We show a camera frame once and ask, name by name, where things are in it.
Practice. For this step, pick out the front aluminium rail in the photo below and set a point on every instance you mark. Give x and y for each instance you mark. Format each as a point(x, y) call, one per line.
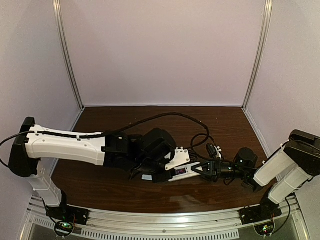
point(113, 225)

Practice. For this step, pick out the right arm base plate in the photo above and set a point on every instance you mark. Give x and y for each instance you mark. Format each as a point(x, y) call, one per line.
point(257, 214)

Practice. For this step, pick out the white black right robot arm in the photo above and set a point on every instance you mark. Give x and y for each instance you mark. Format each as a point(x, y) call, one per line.
point(299, 157)

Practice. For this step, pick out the blue red battery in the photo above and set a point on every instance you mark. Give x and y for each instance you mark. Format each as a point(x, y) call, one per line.
point(181, 171)

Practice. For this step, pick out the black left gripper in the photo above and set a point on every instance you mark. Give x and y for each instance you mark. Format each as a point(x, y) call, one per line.
point(158, 178)

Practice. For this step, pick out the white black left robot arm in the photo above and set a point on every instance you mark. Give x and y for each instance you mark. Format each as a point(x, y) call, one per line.
point(147, 153)

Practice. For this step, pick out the circuit board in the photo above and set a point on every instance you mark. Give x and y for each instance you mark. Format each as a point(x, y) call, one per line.
point(265, 229)
point(64, 228)

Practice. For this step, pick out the right aluminium frame post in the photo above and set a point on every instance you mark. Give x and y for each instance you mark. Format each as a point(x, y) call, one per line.
point(263, 36)

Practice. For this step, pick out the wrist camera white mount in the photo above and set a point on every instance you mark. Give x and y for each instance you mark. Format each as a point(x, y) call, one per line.
point(179, 157)
point(214, 152)

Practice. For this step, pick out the aluminium frame post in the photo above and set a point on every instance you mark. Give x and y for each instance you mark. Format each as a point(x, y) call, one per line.
point(263, 36)
point(66, 54)

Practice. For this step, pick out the white remote control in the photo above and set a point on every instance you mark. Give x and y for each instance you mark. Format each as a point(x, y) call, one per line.
point(189, 173)

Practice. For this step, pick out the right circuit board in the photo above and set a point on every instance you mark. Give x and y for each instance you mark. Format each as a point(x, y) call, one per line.
point(265, 229)

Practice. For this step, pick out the left aluminium frame post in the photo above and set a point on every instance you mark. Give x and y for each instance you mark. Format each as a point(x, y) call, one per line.
point(66, 54)

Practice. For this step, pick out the white battery cover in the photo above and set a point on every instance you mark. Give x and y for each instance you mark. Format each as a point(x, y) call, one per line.
point(147, 177)

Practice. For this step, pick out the left circuit board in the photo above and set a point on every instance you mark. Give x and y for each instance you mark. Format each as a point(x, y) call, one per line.
point(64, 228)

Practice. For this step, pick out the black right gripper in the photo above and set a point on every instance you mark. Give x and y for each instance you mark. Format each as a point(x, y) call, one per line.
point(214, 170)

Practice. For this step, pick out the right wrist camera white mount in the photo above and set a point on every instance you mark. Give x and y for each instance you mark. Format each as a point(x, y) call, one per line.
point(214, 152)

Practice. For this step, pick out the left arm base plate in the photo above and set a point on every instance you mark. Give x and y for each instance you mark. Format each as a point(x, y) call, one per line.
point(68, 213)

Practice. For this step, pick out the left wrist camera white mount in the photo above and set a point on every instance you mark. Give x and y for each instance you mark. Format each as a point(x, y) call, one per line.
point(179, 157)

